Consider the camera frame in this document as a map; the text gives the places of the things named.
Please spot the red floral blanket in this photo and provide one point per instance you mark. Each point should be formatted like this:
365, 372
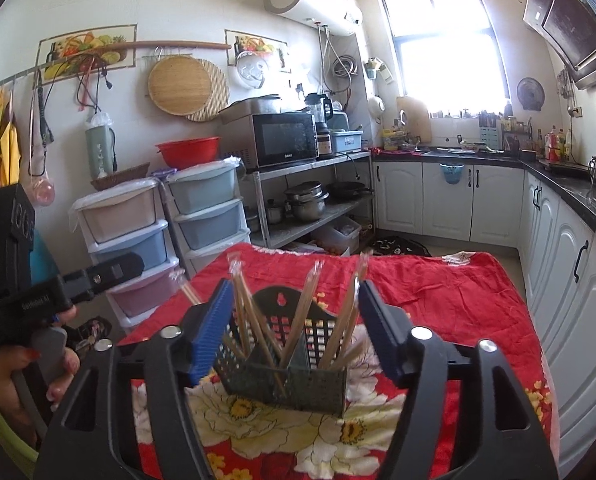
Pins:
427, 300

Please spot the white lower kitchen cabinets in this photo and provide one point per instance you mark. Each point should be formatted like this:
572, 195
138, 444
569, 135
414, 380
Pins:
577, 310

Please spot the person's left forearm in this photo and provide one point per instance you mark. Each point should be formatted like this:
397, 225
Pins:
3, 442

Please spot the hanging yellow cloths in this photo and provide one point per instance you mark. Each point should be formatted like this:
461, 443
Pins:
0, 140

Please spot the green knife block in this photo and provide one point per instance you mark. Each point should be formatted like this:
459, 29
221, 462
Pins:
490, 135

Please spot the red plastic basin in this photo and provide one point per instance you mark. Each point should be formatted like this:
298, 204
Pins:
188, 152

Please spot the row of hanging kitchen utensils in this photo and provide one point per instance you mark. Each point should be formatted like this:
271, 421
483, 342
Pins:
565, 90

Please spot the metal shelf rack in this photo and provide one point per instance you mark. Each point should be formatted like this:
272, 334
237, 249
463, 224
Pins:
303, 232

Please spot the large fruit wall picture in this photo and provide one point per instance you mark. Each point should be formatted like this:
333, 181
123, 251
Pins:
85, 47

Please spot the person's left hand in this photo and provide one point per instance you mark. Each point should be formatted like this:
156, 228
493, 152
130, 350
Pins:
13, 385

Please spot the set of chopsticks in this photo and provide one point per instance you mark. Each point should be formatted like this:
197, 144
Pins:
305, 305

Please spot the dark green plastic utensil basket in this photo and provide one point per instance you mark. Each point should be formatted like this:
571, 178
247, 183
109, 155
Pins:
298, 390

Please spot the grey-blue plastic bin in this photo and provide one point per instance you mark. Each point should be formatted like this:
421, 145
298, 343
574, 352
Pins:
348, 141

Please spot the dark floral floor mat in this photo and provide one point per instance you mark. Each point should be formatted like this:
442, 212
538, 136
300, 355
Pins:
395, 246

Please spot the clear plastic storage box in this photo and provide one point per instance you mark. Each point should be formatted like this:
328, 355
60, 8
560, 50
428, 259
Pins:
338, 235

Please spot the steel range hood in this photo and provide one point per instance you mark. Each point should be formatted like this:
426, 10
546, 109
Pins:
572, 25

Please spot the long wooden rod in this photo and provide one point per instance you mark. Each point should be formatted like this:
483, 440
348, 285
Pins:
178, 45

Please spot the green thermos bottle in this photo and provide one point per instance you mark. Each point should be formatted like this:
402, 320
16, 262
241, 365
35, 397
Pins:
99, 150

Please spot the small fruit wall picture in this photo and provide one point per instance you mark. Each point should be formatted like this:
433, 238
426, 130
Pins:
255, 47

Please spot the small blue hanging bin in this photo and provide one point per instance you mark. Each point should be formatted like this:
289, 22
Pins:
451, 174

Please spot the steel baking pan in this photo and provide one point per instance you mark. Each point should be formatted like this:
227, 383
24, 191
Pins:
250, 106

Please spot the white cylindrical water heater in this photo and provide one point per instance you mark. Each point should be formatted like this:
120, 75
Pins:
318, 5

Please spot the round bamboo tray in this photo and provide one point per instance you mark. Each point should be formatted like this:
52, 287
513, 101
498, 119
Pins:
178, 85

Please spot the blue plastic drawer tower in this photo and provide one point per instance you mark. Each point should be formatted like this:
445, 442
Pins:
208, 220

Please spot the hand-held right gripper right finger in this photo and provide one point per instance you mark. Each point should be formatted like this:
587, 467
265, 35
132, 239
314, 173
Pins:
382, 335

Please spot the white round plastic lid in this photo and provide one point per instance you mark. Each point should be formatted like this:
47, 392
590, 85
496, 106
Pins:
250, 70

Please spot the black microwave oven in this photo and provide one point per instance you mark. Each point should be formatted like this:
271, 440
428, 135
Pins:
283, 140

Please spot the black frying pan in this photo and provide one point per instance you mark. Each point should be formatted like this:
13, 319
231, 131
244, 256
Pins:
348, 190

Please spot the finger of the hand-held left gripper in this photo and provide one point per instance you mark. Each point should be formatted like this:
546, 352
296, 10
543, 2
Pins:
108, 275

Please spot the round woven mat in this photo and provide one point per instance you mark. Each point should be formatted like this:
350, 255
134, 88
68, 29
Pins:
220, 95

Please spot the pink hanging pouch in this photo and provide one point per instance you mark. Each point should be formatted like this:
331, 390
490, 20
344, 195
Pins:
43, 191

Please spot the white plastic drawer tower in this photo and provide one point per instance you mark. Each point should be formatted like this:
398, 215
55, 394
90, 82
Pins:
123, 210

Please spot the kitchen window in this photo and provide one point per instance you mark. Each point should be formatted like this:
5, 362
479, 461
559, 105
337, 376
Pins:
442, 60

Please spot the blue bag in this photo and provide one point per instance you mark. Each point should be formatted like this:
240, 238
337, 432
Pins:
45, 260

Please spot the group of condiment bottles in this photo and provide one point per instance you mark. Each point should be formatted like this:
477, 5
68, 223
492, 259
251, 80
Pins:
555, 147

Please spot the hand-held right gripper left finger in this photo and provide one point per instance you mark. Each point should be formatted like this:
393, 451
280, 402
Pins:
210, 335

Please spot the black blender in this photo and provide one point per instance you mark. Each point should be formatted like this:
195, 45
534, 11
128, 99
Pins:
320, 125

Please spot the stacked steel pots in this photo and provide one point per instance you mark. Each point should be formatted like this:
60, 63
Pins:
305, 202

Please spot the shallow wicker basket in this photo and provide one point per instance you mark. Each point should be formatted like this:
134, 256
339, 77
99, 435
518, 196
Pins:
120, 177

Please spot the beige cutting board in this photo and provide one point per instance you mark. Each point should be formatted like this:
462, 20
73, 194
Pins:
413, 120

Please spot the black kitchen countertop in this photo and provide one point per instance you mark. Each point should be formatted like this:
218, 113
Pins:
567, 185

